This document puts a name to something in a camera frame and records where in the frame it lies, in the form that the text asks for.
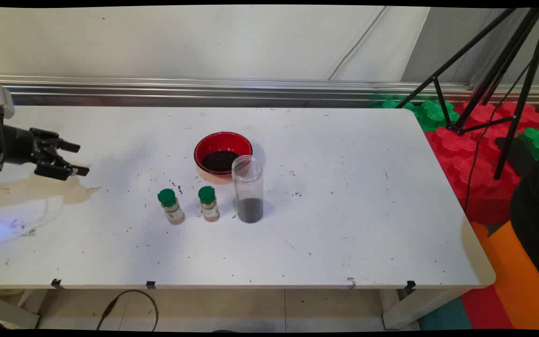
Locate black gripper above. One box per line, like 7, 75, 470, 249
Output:
0, 123, 90, 181

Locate clear plastic jar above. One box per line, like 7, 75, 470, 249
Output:
231, 155, 264, 224

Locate green-capped spice bottle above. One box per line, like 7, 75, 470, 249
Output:
198, 186, 220, 222
157, 189, 185, 225

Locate white table leg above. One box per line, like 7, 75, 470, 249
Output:
382, 286, 469, 330
0, 289, 48, 330

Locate red and black bowl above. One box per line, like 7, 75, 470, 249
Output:
194, 132, 253, 176

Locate large green foam block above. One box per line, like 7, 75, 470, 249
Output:
375, 96, 460, 132

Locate red foam blocks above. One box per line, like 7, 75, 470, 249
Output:
423, 101, 539, 225

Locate teal foam mat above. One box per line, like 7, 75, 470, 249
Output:
418, 296, 473, 331

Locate red foam mat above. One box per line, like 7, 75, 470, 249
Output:
459, 285, 516, 330

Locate black tripod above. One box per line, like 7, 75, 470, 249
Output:
393, 7, 539, 181

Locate orange foam mat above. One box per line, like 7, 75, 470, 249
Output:
470, 220, 539, 330

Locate small green foam block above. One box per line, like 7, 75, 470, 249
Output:
517, 126, 539, 160

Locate large black object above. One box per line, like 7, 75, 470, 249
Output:
508, 133, 539, 295

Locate black floor cable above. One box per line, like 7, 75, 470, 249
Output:
96, 290, 159, 332

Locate aluminium rail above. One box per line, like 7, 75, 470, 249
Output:
0, 74, 539, 106

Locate thin black tripod cable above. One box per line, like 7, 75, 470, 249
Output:
463, 26, 539, 213

